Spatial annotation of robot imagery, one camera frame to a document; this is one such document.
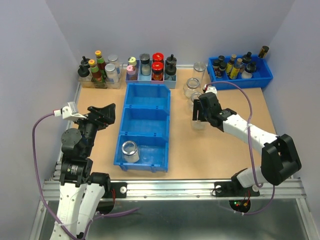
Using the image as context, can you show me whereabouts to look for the clear plastic organizer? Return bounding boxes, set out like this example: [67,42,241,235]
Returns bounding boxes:
[77,64,121,89]

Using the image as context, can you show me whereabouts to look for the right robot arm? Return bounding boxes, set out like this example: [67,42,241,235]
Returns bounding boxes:
[192,92,302,195]

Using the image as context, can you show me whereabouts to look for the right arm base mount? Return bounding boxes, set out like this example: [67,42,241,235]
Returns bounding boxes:
[212,169,261,216]

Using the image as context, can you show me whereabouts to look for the rear yellow-cap sauce bottle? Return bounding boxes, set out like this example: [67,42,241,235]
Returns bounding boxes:
[95,50,107,79]

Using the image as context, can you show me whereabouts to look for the yellow-cap sauce bottle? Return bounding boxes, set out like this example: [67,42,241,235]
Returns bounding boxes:
[88,59,106,89]
[95,50,107,79]

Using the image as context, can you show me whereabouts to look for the rear red-lid sauce jar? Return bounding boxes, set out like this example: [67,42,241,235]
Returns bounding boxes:
[152,52,164,64]

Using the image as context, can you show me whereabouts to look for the yellow label bottle front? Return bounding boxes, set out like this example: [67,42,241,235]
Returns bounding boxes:
[229,58,243,80]

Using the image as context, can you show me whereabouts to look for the pink-cap spice bottle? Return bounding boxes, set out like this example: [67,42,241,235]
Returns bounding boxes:
[126,65,138,81]

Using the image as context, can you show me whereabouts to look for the yellow label bottle rear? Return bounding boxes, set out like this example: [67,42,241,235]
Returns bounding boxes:
[225,54,237,76]

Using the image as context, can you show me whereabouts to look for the blue tray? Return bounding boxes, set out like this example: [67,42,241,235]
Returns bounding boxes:
[207,54,273,89]

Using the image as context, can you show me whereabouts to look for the black-cap spice jar front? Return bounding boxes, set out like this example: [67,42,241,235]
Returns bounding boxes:
[212,55,227,78]

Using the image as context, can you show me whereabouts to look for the dark bottle gold band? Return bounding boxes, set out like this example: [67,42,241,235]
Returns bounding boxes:
[257,45,270,59]

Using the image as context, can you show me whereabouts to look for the yellow-cap spice bottle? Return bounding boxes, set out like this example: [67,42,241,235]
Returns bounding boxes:
[127,56,137,67]

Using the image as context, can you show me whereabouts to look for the rear silver-lid jar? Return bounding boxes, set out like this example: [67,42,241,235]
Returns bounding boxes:
[107,54,121,77]

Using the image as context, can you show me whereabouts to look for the rear black dispenser bottle middle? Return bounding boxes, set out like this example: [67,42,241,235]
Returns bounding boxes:
[165,53,177,66]

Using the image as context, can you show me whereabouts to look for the black dispenser bottle tray front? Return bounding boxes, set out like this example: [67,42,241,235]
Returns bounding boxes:
[241,61,257,79]

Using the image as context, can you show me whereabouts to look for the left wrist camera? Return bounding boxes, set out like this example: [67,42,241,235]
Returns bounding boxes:
[53,101,87,123]

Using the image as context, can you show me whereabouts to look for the red-lid sauce jar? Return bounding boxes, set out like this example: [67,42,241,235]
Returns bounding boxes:
[151,61,164,81]
[152,52,164,64]

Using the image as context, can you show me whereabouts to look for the black dispenser bottle tray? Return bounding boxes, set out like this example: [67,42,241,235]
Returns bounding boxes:
[241,61,257,79]
[242,51,252,65]

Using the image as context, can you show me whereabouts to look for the front silver-lid jar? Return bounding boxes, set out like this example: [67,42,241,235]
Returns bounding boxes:
[104,63,119,83]

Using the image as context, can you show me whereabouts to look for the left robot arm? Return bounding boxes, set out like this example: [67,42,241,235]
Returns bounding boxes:
[50,102,116,240]

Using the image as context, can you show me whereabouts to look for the black dispenser bottle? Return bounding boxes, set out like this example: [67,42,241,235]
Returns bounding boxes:
[165,53,177,66]
[80,56,91,69]
[164,63,177,81]
[77,65,92,82]

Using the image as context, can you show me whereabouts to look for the rear black dispenser bottle left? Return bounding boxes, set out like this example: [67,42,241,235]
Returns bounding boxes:
[80,56,91,69]

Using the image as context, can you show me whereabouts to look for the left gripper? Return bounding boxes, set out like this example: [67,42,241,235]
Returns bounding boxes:
[73,102,116,155]

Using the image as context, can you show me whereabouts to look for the large blue divided bin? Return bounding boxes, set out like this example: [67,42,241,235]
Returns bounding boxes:
[113,83,171,173]

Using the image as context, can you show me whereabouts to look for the pastel compartment organizer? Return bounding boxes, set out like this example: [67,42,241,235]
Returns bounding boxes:
[125,59,178,89]

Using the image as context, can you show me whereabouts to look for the front black dispenser bottle middle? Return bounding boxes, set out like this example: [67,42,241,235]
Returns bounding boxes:
[164,63,177,81]

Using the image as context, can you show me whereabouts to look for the grey-lid salt shaker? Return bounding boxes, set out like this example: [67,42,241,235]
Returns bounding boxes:
[139,53,151,76]

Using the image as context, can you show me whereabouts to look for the yellow label bottle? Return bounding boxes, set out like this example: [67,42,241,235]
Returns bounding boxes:
[229,58,243,80]
[225,54,237,76]

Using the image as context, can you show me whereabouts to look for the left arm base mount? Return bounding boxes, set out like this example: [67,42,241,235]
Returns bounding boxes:
[84,172,128,214]

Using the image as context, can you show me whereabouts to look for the lidded glass jar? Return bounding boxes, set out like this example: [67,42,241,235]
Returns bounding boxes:
[192,61,207,83]

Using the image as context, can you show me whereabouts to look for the silver-lid jar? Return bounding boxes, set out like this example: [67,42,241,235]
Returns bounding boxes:
[104,63,119,83]
[107,54,121,77]

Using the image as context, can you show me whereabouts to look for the front yellow-cap sauce bottle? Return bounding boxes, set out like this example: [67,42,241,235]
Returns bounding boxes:
[88,59,106,89]

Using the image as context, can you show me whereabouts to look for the black dispenser bottle tray rear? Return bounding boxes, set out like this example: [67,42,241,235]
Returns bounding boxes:
[242,51,252,65]

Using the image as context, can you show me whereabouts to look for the front red-lid sauce jar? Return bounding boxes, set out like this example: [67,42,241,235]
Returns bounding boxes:
[151,61,164,81]

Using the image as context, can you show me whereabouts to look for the front black dispenser bottle left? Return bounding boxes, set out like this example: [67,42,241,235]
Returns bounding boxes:
[77,65,92,82]

